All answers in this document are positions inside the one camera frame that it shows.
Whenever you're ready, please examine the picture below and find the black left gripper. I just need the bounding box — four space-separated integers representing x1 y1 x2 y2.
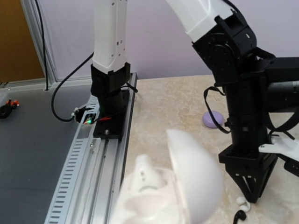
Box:
218 145 277 203

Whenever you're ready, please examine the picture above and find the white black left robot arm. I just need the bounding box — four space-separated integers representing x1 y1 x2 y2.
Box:
91 0 299 203

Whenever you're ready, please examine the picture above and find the white earbud charging case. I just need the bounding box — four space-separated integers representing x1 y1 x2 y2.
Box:
110 129 224 224

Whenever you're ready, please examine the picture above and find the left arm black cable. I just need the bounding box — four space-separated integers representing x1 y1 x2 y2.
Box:
203 86 231 134

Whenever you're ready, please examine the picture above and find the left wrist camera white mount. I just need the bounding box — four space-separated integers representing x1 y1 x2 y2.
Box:
258 137 299 161

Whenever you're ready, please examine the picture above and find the black red tool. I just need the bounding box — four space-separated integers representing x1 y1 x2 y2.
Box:
0 99 20 119

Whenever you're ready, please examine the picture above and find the black cable on bench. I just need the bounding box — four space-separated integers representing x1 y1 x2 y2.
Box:
50 52 95 122

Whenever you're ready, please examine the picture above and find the wooden door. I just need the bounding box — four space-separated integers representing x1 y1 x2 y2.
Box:
0 0 44 83

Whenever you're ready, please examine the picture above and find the purple earbud charging case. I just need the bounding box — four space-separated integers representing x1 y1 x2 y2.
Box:
201 111 225 129

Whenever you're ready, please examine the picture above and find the white earbud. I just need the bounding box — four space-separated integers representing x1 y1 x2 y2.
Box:
236 196 251 212
129 154 166 192

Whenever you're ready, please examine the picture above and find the aluminium front rail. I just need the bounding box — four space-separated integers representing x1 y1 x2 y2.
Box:
44 87 135 224

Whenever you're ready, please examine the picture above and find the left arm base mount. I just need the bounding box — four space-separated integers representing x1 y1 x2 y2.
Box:
93 90 130 140

